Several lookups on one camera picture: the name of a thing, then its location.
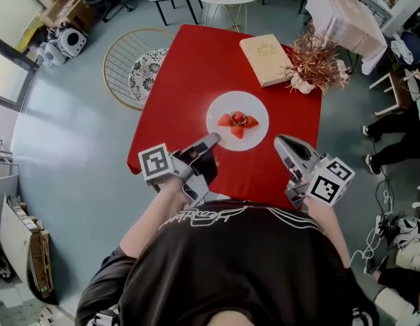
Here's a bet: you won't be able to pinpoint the white pet carrier backpack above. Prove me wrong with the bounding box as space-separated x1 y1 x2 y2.
43 41 66 67
58 27 88 59
35 44 50 65

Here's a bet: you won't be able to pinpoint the gold wire chair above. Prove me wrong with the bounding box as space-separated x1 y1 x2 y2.
102 28 176 111

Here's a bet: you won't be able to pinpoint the brown cardboard rack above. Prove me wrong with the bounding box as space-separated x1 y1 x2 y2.
0 194 54 300

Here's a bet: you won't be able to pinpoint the wooden chair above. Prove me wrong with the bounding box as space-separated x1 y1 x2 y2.
369 68 420 117

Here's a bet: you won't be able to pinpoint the dried plant in white pot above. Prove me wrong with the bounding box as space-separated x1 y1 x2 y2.
283 22 352 95

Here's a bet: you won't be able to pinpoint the person's left forearm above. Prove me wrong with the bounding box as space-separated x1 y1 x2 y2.
119 178 193 259

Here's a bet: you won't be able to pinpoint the blue chair with white cloth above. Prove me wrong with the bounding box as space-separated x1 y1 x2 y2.
389 31 420 68

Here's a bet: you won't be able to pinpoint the white round plate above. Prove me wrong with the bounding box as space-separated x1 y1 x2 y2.
206 90 270 152

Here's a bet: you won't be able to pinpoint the person's black printed t-shirt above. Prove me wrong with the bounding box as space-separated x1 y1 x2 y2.
75 200 380 326

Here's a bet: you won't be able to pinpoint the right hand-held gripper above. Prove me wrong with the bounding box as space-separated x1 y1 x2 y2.
273 134 356 213

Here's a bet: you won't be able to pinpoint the tangled white floor cable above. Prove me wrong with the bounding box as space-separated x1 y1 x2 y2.
351 188 394 261

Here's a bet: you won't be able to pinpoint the black and white patterned cushion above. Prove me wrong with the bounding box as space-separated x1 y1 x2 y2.
128 48 170 102

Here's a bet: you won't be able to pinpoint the table with pale cloth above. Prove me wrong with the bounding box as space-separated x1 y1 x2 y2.
305 0 389 75

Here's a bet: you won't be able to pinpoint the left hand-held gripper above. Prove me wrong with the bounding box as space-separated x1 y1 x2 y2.
137 132 221 209

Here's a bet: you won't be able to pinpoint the brown cardboard boxes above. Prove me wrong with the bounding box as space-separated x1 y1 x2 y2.
39 0 96 33

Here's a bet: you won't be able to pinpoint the black framed glass door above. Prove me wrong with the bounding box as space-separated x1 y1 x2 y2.
0 0 47 112

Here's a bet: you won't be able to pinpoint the red tablecloth table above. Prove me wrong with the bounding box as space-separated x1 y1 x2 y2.
127 24 324 211

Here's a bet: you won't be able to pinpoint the person's right forearm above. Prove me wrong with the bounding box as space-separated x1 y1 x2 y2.
306 197 352 270

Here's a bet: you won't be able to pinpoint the beige hardcover book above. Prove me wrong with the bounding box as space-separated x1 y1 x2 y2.
239 34 294 88

